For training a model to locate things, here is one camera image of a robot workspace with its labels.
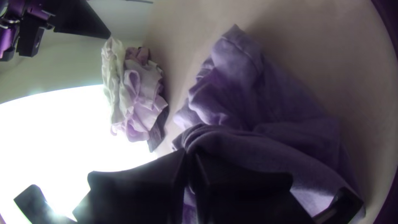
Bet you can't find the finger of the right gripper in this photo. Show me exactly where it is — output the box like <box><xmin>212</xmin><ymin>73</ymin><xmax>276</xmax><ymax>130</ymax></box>
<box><xmin>46</xmin><ymin>0</ymin><xmax>112</xmax><ymax>40</ymax></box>

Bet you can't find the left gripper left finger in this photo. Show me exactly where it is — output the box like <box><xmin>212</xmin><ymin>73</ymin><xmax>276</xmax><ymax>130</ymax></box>
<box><xmin>72</xmin><ymin>149</ymin><xmax>189</xmax><ymax>224</ymax></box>

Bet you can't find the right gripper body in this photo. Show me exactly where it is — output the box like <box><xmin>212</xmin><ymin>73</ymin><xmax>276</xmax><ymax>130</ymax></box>
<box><xmin>0</xmin><ymin>0</ymin><xmax>58</xmax><ymax>62</ymax></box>

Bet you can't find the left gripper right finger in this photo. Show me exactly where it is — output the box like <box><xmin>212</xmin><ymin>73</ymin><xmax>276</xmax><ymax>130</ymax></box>
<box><xmin>188</xmin><ymin>151</ymin><xmax>315</xmax><ymax>224</ymax></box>

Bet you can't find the dark t-shirt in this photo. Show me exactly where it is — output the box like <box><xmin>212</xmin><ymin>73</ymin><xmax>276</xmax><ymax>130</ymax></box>
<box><xmin>172</xmin><ymin>24</ymin><xmax>367</xmax><ymax>224</ymax></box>

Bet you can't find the pile of folded clothes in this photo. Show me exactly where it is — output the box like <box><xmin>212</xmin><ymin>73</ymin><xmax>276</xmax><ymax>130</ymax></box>
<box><xmin>101</xmin><ymin>37</ymin><xmax>170</xmax><ymax>153</ymax></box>

